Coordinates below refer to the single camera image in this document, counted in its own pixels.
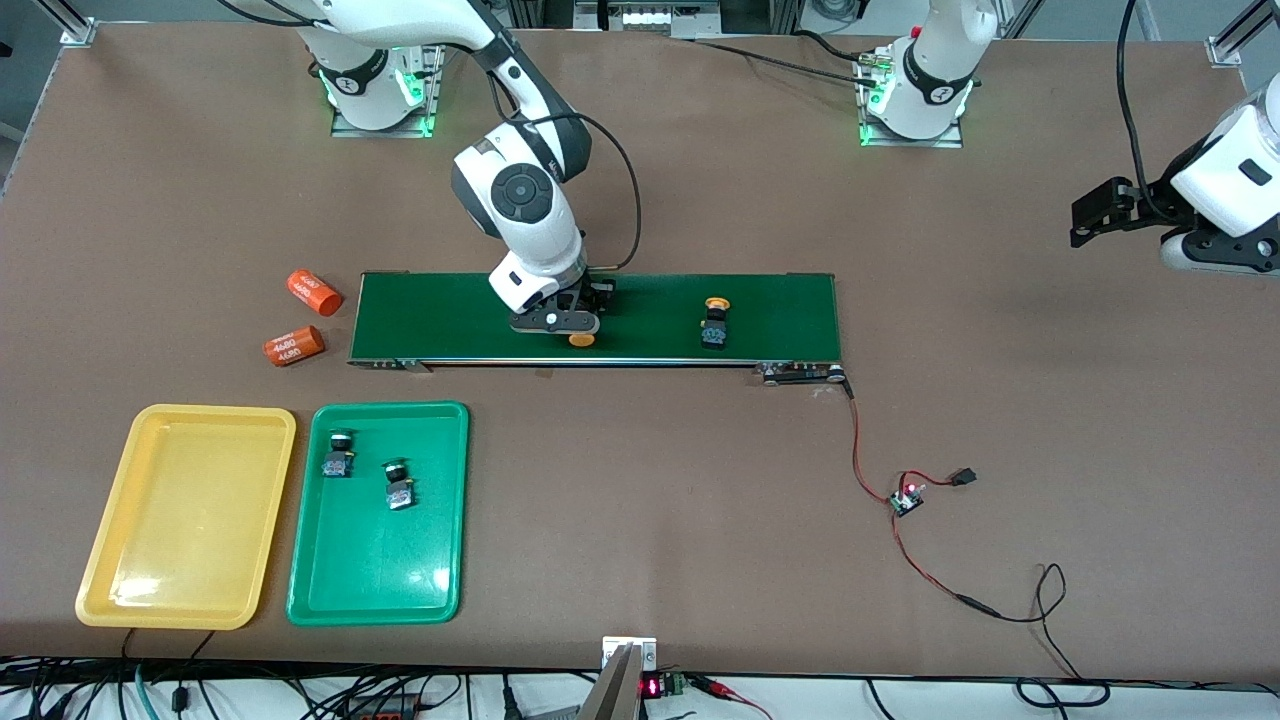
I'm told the orange cylinder white print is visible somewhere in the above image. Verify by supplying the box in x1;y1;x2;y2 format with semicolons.
263;326;327;368
286;270;345;319

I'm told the green belt conveyor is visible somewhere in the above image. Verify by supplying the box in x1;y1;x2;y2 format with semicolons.
347;271;853;391

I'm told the lit control box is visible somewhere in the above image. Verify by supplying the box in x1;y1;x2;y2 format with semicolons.
575;0;721;33

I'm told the green plastic tray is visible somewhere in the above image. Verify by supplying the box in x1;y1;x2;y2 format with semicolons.
286;401;471;627

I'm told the red clip lead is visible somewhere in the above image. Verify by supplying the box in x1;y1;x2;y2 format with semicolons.
690;675;771;720

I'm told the red black power strip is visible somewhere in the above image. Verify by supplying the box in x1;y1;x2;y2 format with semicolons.
345;695;421;720

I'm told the yellow plastic tray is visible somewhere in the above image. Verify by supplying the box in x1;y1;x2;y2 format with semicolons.
75;404;298;631

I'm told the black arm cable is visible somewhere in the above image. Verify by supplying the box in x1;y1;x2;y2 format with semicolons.
535;110;643;273
1116;0;1166;216

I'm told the aluminium corner post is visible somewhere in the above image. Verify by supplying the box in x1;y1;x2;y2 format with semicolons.
58;0;98;47
1205;0;1276;67

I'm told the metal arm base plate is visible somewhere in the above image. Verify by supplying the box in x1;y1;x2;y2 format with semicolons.
858;55;964;149
330;40;446;139

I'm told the black cable across table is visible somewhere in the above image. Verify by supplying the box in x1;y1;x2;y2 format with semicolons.
690;28;886;89

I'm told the thin black looped cable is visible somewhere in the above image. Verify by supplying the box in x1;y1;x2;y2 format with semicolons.
960;563;1111;709

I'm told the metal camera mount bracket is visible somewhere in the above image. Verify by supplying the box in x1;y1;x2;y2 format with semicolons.
578;637;658;720

